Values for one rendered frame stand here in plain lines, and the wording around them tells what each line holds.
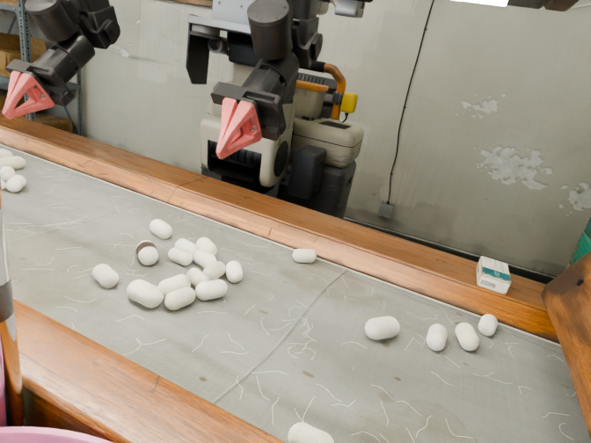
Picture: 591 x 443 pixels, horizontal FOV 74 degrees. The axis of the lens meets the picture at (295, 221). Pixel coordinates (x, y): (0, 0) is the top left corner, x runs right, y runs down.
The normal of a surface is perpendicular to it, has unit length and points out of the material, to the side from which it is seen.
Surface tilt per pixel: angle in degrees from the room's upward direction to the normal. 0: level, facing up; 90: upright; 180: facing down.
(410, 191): 90
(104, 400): 0
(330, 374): 0
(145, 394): 0
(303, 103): 92
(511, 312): 45
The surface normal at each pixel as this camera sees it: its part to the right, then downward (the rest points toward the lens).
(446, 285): -0.15, -0.45
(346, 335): 0.18, -0.91
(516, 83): -0.32, 0.30
